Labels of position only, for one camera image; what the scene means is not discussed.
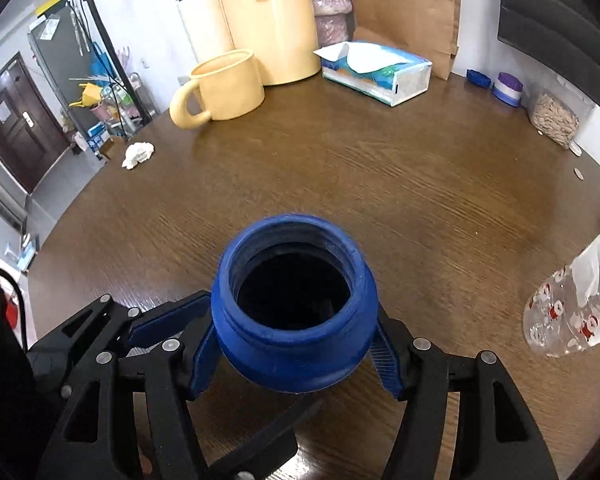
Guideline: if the blue plastic bottle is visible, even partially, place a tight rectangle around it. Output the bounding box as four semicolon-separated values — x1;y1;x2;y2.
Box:
211;214;379;393

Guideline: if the clear christmas glass cup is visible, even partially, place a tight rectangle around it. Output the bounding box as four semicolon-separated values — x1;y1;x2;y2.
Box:
522;234;600;358

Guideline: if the crumpled white tissue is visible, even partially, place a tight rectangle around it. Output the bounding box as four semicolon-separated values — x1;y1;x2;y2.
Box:
122;142;155;170

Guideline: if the dark wooden door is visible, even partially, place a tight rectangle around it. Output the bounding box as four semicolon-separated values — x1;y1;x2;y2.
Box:
0;54;69;193

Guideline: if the yellow mug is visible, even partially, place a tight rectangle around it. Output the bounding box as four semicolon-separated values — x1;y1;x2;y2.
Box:
169;50;265;130

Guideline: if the clear jar with nuts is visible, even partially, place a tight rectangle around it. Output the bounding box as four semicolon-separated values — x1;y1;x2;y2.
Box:
527;88;594;150

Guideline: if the white travel flask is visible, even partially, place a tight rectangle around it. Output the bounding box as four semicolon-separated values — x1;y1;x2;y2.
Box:
175;0;234;64

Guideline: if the purple white lid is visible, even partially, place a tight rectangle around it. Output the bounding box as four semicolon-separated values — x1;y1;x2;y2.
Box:
491;72;524;107

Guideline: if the tissue box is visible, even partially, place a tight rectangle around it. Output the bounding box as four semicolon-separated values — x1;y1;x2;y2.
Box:
314;41;432;107

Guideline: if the blue bottle cap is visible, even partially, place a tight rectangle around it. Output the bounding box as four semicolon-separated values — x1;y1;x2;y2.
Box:
466;70;492;89

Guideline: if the yellow thermos jug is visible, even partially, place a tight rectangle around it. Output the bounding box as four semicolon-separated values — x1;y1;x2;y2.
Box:
221;0;321;86

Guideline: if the light stand tripod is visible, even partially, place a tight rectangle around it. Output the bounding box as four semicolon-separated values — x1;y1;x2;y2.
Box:
85;0;151;126

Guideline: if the pink vase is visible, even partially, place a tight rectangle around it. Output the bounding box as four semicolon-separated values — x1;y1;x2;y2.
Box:
299;0;357;49

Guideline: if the brown paper bag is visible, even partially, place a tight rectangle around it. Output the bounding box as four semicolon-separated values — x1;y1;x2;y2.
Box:
353;0;460;80

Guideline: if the wire storage rack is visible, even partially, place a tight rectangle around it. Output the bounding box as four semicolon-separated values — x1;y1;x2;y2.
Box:
68;76;143;155

